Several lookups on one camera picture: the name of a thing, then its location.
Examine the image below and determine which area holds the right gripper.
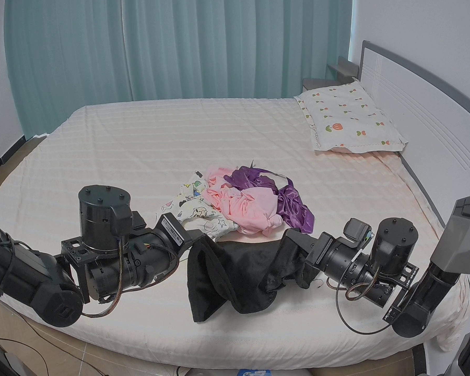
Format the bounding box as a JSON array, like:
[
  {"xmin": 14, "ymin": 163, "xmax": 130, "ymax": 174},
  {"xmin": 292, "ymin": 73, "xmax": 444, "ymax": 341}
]
[{"xmin": 285, "ymin": 228, "xmax": 372, "ymax": 288}]

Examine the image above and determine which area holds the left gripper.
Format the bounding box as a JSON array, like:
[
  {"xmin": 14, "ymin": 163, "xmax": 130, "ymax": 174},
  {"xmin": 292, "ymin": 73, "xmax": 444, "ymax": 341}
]
[{"xmin": 124, "ymin": 213, "xmax": 203, "ymax": 290}]

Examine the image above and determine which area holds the black garment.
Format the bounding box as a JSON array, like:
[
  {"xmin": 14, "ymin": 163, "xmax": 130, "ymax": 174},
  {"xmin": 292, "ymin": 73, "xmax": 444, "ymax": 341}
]
[{"xmin": 187, "ymin": 230, "xmax": 326, "ymax": 324}]

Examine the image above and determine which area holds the bed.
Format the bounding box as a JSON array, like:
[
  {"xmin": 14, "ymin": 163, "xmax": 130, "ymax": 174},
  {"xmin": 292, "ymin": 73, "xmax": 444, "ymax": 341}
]
[{"xmin": 0, "ymin": 39, "xmax": 470, "ymax": 369}]

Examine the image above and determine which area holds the white printed garment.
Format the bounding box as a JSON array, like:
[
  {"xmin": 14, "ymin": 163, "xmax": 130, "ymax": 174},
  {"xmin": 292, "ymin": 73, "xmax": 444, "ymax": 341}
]
[{"xmin": 162, "ymin": 169, "xmax": 240, "ymax": 244}]

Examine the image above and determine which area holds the purple garment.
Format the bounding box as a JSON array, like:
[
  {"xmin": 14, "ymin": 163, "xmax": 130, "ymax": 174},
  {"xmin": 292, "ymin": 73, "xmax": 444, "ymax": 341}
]
[{"xmin": 223, "ymin": 161, "xmax": 316, "ymax": 235}]

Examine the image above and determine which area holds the pink garment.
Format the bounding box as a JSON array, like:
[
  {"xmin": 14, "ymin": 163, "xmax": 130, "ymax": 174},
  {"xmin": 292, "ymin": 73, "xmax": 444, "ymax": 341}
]
[{"xmin": 201, "ymin": 164, "xmax": 285, "ymax": 237}]

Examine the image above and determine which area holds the white printed pillow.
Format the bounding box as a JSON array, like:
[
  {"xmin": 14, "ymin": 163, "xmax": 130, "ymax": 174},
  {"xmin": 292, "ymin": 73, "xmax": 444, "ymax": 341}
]
[{"xmin": 293, "ymin": 81, "xmax": 409, "ymax": 154}]

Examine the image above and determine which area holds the grey bedside table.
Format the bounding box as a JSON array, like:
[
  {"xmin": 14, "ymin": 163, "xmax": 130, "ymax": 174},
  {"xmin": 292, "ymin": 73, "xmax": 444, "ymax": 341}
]
[{"xmin": 302, "ymin": 56, "xmax": 360, "ymax": 93}]

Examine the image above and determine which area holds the blue-green curtain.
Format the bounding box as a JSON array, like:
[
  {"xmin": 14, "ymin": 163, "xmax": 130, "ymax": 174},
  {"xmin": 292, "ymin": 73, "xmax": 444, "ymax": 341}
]
[
  {"xmin": 122, "ymin": 0, "xmax": 355, "ymax": 102},
  {"xmin": 3, "ymin": 0, "xmax": 127, "ymax": 141}
]

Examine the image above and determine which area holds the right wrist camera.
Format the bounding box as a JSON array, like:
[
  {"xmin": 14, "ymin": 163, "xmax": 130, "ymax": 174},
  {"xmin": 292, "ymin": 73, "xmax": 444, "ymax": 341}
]
[{"xmin": 344, "ymin": 217, "xmax": 373, "ymax": 244}]

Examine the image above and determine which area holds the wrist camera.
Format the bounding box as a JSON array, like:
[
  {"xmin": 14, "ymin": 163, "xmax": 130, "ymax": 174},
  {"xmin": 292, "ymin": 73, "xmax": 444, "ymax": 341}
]
[
  {"xmin": 109, "ymin": 203, "xmax": 146, "ymax": 239},
  {"xmin": 344, "ymin": 217, "xmax": 373, "ymax": 244}
]

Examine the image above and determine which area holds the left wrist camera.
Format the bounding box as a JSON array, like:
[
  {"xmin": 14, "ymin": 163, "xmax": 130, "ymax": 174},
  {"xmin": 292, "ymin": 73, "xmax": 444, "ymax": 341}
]
[{"xmin": 109, "ymin": 203, "xmax": 146, "ymax": 239}]

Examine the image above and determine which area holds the black cable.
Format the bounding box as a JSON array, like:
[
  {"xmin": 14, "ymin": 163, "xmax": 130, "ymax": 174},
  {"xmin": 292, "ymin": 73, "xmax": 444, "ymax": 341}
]
[
  {"xmin": 81, "ymin": 244, "xmax": 124, "ymax": 320},
  {"xmin": 0, "ymin": 313, "xmax": 93, "ymax": 368},
  {"xmin": 334, "ymin": 277, "xmax": 395, "ymax": 335}
]

